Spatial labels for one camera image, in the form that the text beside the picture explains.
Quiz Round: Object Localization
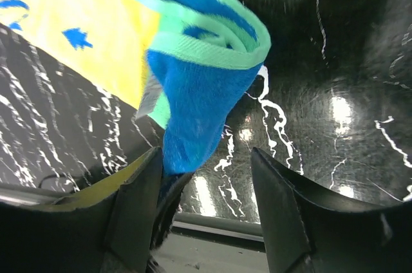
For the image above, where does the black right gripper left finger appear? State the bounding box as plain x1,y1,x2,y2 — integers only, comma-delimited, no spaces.
1,147,162,272

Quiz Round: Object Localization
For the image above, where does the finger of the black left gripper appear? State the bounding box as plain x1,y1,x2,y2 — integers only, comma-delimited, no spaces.
150,173,193,249

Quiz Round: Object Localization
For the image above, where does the teal and blue towel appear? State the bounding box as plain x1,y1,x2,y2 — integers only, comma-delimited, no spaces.
1,0,271,174

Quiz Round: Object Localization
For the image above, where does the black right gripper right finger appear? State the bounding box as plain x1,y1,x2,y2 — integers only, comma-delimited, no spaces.
250,148,411,272

